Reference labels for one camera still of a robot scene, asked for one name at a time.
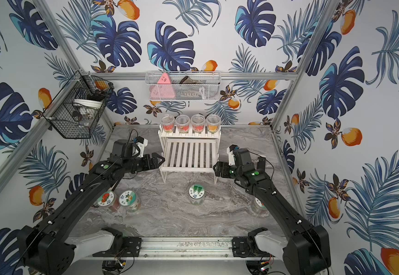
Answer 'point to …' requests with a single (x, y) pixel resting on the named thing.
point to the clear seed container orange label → (213, 122)
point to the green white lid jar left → (129, 200)
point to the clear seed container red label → (198, 122)
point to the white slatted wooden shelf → (189, 152)
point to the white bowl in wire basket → (88, 103)
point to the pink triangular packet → (163, 88)
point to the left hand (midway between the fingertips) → (158, 158)
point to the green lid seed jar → (196, 194)
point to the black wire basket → (74, 113)
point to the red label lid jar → (259, 208)
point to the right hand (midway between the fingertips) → (222, 166)
